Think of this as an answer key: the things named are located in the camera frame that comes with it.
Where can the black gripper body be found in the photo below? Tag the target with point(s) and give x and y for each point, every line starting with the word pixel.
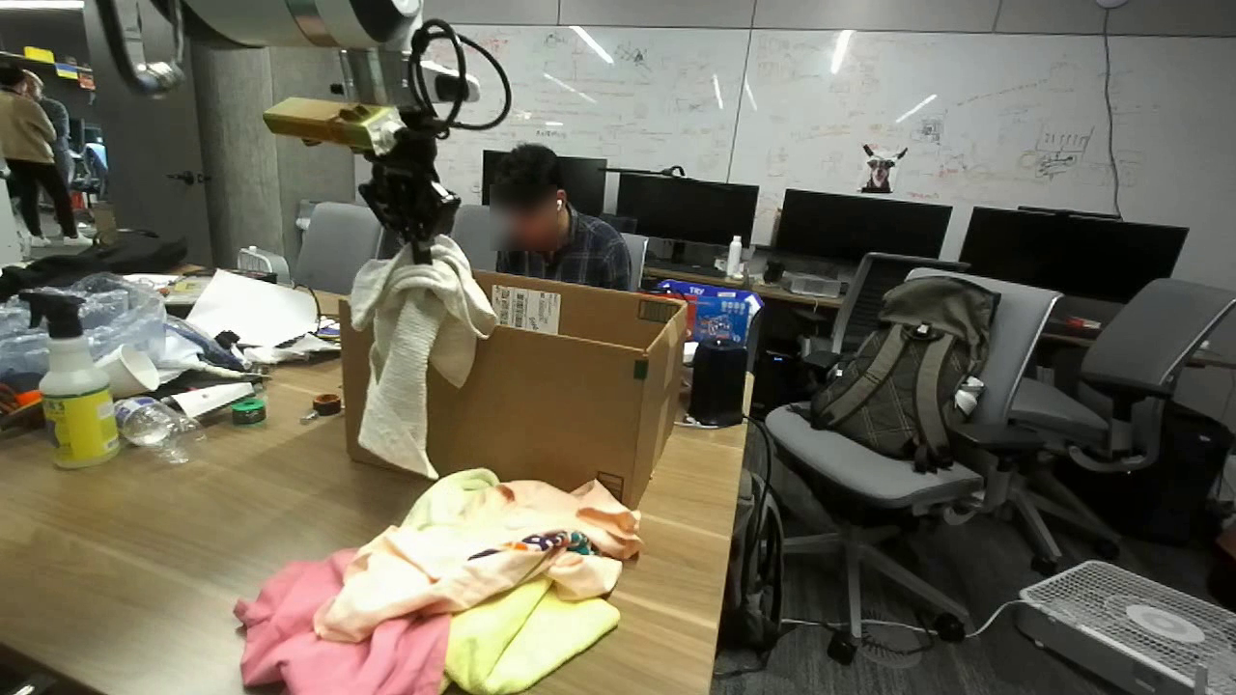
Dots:
pixel 409 193

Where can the peach printed shirt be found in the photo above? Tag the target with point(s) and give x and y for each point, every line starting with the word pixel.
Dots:
pixel 463 555

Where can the brown cardboard box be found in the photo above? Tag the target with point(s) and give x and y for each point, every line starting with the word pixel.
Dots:
pixel 565 386

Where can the spray bottle with yellow label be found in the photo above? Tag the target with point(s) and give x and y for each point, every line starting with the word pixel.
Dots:
pixel 80 398

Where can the white flat floor device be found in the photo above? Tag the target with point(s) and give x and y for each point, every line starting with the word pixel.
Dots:
pixel 1134 624

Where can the white paper sheets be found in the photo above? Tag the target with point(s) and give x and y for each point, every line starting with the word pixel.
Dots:
pixel 252 310

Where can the pink cloth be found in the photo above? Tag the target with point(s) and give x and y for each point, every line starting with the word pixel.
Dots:
pixel 310 638

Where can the seated person in plaid shirt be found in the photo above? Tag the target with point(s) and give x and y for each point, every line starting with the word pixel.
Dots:
pixel 592 251

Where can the white folded paper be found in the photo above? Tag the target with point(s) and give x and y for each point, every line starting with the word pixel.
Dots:
pixel 205 398

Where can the black bin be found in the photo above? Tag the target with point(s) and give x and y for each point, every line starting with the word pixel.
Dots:
pixel 717 384

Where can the large grey padded chair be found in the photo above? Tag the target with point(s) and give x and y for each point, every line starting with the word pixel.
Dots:
pixel 335 245

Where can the yellow-green cloth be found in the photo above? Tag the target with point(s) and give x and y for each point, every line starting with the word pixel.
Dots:
pixel 528 638

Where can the olive grey backpack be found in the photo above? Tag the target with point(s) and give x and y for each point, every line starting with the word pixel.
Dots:
pixel 901 371

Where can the green tape roll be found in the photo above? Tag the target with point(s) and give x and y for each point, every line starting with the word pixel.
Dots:
pixel 247 412

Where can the small animal figure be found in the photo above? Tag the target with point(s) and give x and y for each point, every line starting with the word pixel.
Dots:
pixel 883 170

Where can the white cloth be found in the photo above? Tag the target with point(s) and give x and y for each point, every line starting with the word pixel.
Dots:
pixel 409 349

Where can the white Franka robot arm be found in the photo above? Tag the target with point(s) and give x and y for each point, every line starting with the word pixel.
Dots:
pixel 284 19

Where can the blue snack package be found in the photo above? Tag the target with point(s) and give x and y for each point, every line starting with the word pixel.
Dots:
pixel 717 314

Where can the standing person in tan top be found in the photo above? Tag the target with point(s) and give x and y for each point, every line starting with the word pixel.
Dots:
pixel 23 135

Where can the clear plastic bottle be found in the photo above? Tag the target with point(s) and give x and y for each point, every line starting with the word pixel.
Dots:
pixel 156 425

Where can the clear plastic bag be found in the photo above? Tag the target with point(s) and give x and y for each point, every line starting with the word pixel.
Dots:
pixel 117 329

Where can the grey office chair with backpack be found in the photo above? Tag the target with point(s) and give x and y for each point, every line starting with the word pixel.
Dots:
pixel 873 476

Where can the dark mesh office chair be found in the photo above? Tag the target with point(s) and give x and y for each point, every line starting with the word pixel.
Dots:
pixel 1143 341

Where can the small white desk bottle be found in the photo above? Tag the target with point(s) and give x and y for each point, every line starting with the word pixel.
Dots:
pixel 734 260

